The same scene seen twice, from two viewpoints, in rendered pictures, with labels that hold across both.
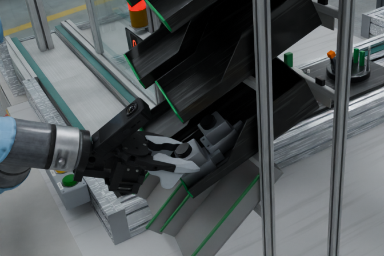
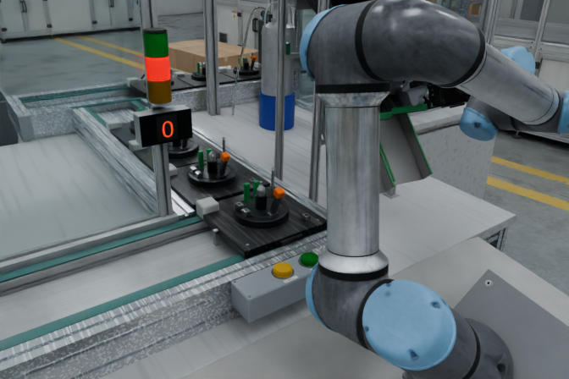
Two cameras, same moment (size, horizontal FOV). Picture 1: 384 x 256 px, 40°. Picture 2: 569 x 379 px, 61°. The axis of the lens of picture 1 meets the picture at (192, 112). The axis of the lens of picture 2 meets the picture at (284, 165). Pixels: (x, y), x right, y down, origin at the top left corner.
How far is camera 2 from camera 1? 1.80 m
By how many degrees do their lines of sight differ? 86
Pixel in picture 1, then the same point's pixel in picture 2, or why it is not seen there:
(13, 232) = (355, 351)
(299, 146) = not seen: hidden behind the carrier
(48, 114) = (120, 317)
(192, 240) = (398, 171)
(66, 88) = not seen: outside the picture
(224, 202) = (385, 135)
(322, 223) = not seen: hidden behind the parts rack
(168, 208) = (383, 166)
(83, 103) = (62, 310)
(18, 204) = (299, 364)
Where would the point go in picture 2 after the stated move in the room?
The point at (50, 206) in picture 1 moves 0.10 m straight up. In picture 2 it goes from (300, 326) to (301, 287)
